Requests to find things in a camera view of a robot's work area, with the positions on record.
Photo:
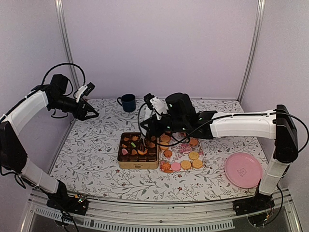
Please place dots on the dark blue mug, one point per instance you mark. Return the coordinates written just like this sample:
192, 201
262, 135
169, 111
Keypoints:
128, 102

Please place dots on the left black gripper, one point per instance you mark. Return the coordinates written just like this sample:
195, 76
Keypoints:
80, 113

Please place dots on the gold cookie tin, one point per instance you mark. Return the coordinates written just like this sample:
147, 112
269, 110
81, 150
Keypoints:
135, 159

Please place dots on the swirl butter cookie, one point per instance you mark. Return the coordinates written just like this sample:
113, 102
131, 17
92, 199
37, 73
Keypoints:
166, 167

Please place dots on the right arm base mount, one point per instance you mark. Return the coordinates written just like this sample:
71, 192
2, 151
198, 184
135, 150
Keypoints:
252, 204

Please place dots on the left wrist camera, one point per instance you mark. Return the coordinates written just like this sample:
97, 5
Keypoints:
84, 90

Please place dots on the pink macaron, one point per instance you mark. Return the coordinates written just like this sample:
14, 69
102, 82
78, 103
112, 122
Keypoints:
124, 151
175, 166

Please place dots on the frame post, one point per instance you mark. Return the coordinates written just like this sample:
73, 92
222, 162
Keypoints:
65, 41
253, 48

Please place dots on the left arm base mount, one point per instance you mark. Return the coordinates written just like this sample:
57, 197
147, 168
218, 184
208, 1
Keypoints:
62, 201

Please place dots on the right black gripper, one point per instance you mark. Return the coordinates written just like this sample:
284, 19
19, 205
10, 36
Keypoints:
154, 130

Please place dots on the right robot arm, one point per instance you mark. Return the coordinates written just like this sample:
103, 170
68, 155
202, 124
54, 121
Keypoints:
177, 114

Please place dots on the floral tablecloth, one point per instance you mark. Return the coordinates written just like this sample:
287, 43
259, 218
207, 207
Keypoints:
87, 163

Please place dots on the round waffle cookie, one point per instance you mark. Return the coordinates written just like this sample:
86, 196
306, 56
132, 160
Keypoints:
197, 164
186, 165

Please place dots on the pink plate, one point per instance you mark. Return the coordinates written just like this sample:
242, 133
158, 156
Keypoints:
243, 170

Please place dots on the right frame post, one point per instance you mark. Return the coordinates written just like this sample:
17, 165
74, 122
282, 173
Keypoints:
253, 48

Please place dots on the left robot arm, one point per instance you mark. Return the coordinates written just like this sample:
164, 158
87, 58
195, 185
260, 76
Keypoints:
13, 156

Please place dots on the left frame post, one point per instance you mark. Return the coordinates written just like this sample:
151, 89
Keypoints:
65, 41

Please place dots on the aluminium front rail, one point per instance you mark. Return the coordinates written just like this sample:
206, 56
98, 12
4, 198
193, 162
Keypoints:
118, 215

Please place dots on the floral cookie tray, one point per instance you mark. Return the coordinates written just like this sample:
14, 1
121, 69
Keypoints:
172, 149

